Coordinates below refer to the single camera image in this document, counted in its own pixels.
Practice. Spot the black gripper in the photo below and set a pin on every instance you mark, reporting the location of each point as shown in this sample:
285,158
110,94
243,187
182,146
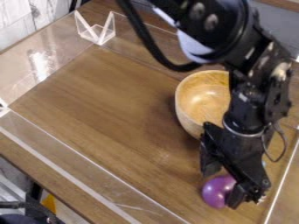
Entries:
237,154

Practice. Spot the purple toy eggplant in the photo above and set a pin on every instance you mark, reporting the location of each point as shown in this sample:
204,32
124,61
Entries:
216,190

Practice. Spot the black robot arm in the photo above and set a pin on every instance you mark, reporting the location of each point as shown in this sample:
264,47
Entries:
219,32

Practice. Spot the brown wooden bowl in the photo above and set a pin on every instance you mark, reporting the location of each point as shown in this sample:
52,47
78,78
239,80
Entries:
201,100

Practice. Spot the clear acrylic tray wall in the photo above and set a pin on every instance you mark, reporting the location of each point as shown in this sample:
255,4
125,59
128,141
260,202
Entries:
88,127

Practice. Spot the clear acrylic corner bracket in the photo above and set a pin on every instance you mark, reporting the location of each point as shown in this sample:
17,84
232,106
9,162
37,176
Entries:
97,34

